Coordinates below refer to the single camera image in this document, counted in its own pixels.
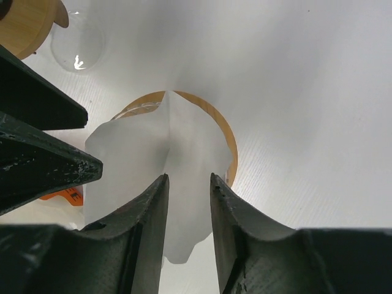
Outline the clear glass dripper cone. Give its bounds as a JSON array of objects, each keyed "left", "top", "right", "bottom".
[{"left": 112, "top": 102, "right": 160, "bottom": 120}]

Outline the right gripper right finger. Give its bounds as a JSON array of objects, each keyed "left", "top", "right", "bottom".
[{"left": 210, "top": 174, "right": 391, "bottom": 293}]

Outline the clear glass carafe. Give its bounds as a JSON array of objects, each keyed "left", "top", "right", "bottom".
[{"left": 50, "top": 10, "right": 105, "bottom": 74}]

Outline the orange coffee filter pack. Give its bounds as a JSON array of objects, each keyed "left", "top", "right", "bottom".
[{"left": 40, "top": 187, "right": 83, "bottom": 206}]

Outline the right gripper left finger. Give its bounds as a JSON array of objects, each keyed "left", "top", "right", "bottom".
[{"left": 1, "top": 175, "right": 169, "bottom": 293}]

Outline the wooden dripper ring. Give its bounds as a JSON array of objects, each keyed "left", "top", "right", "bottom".
[
  {"left": 0, "top": 0, "right": 70, "bottom": 61},
  {"left": 111, "top": 89, "right": 239, "bottom": 188}
]

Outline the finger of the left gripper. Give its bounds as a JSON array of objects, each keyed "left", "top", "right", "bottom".
[
  {"left": 1, "top": 113, "right": 103, "bottom": 214},
  {"left": 1, "top": 47, "right": 88, "bottom": 130}
]

